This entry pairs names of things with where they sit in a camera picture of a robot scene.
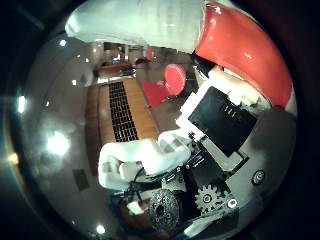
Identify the round red stool seat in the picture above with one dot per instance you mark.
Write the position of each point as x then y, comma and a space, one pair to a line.
175, 78

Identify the red chair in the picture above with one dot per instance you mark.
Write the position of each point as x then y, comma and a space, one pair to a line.
155, 93

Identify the wooden panel with dark grid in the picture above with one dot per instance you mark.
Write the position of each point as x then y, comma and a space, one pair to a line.
140, 113

